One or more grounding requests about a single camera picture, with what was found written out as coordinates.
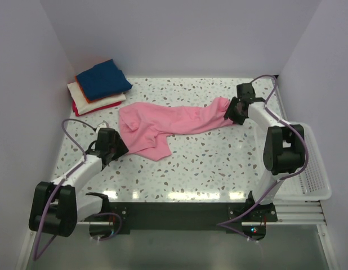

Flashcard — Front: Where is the pink t shirt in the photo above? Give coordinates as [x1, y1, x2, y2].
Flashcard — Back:
[118, 97, 233, 161]

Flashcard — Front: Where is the white folded t shirt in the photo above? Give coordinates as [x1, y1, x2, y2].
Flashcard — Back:
[67, 82, 127, 115]

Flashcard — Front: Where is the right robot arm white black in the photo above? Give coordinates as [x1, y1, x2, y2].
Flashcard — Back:
[224, 83, 309, 222]

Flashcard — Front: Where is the white plastic laundry basket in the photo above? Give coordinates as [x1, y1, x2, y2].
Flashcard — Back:
[254, 121, 332, 202]

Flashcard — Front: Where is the red folded t shirt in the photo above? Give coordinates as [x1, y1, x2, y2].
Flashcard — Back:
[72, 101, 122, 117]

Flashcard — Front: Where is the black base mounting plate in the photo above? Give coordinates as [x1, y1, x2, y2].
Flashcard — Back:
[78, 201, 278, 236]

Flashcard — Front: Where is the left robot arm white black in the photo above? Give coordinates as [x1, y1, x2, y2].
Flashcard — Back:
[29, 128, 128, 237]

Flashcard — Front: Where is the orange folded t shirt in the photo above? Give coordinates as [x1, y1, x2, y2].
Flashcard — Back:
[74, 76, 91, 104]

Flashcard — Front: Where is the blue folded t shirt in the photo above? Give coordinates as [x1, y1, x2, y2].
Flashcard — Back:
[76, 59, 132, 103]

